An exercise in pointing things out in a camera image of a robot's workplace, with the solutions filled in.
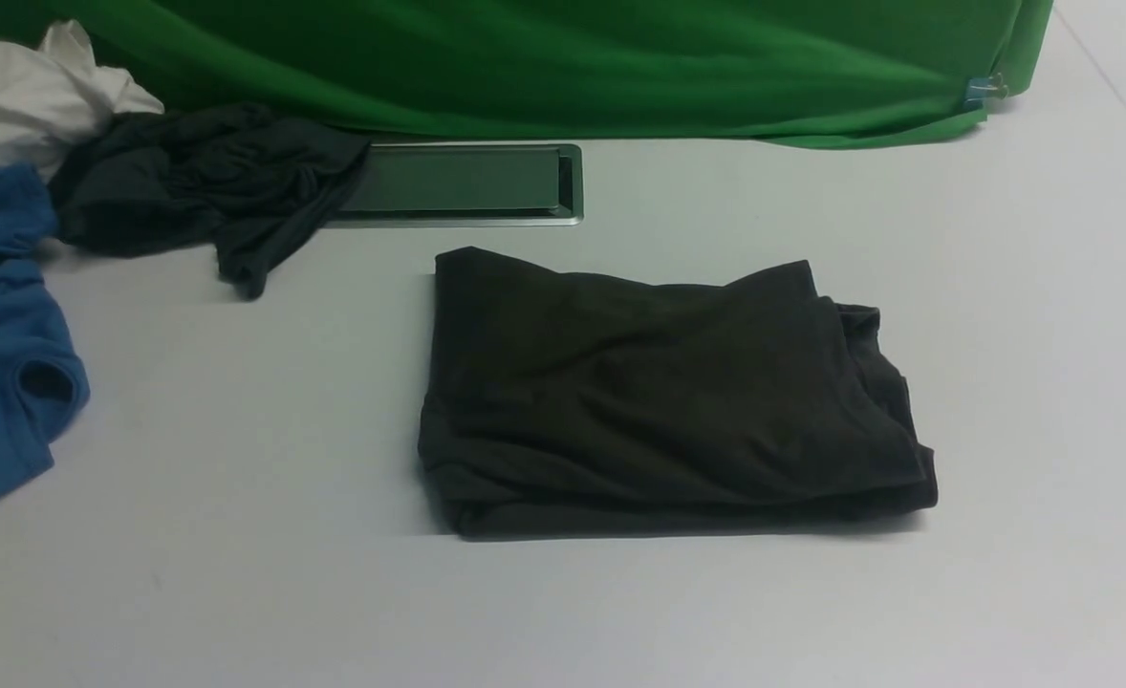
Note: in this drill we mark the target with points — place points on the blue crumpled shirt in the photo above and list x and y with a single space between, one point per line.
43 382

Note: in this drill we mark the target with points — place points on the white crumpled garment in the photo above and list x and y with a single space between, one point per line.
57 96

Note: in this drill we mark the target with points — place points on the metal table cable hatch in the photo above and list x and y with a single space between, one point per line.
468 184

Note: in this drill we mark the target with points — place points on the dark teal crumpled garment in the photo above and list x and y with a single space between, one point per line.
254 184

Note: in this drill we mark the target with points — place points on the green backdrop cloth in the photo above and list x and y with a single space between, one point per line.
821 75

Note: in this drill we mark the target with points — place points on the blue binder clip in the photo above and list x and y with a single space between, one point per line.
980 90

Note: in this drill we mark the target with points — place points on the dark gray long-sleeved shirt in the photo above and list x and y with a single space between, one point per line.
569 404

